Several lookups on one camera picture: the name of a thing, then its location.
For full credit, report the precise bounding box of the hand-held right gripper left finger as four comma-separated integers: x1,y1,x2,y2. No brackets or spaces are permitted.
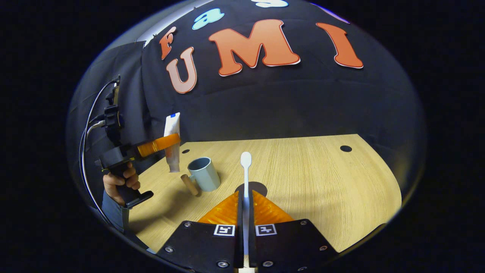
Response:
156,191,244,273

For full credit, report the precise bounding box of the grey cable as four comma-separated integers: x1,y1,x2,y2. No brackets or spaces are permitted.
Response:
85,121,106,144

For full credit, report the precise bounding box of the black cable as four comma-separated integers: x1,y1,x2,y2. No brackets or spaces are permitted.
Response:
79,76,121,228

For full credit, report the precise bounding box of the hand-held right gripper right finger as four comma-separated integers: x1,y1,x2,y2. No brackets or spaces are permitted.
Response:
248,190,338,273

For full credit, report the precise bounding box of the black backdrop cloth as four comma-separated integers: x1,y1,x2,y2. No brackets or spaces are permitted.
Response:
66,0,427,198

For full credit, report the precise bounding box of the dark round coaster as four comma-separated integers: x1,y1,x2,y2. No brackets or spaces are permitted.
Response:
234,181,268,198

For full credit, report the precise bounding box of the white toothbrush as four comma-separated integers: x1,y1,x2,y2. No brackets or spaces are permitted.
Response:
238,152,258,273

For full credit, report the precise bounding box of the blue-grey cup with wooden handle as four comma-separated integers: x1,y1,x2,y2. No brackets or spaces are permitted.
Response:
180,157,221,196

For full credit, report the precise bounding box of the white toothpaste tube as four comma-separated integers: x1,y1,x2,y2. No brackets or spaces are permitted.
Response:
164,112,181,173

